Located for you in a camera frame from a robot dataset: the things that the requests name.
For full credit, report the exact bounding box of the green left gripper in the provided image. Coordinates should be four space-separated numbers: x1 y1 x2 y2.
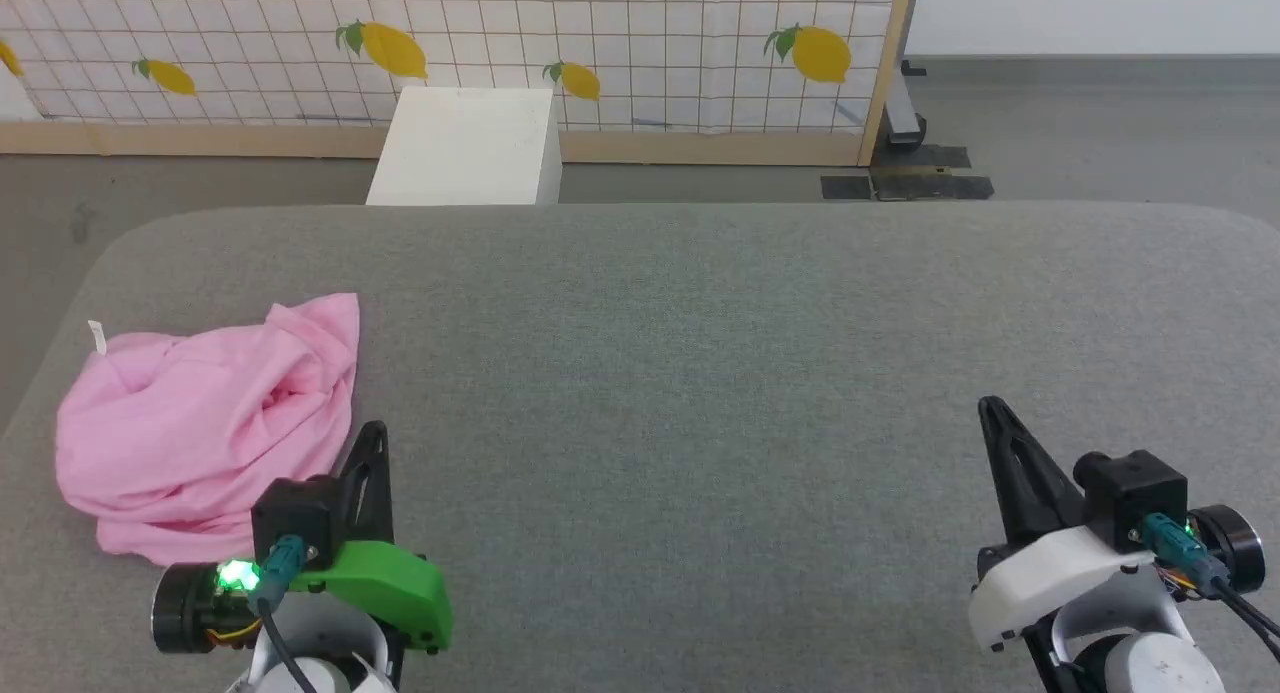
152 423 453 654

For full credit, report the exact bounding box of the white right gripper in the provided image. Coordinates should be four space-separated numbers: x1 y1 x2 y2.
968 398 1266 651

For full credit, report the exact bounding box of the pink cloth garment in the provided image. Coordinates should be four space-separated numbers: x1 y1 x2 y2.
55 293 361 566

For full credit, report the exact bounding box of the white box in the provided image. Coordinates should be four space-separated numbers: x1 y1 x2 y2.
365 86 563 207

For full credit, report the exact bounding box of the grey metal stand foot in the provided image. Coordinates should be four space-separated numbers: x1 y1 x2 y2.
880 61 929 154

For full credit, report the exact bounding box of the lemon print partition screen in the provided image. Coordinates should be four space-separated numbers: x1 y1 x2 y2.
0 0 916 167

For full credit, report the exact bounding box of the left cable with teal plug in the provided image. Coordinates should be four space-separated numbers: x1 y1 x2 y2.
248 535 319 693

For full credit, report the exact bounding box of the cable with teal plug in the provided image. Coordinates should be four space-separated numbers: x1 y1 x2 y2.
248 535 319 693
1143 513 1280 664

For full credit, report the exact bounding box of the right cable with teal plug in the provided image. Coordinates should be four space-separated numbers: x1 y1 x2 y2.
1143 513 1280 664

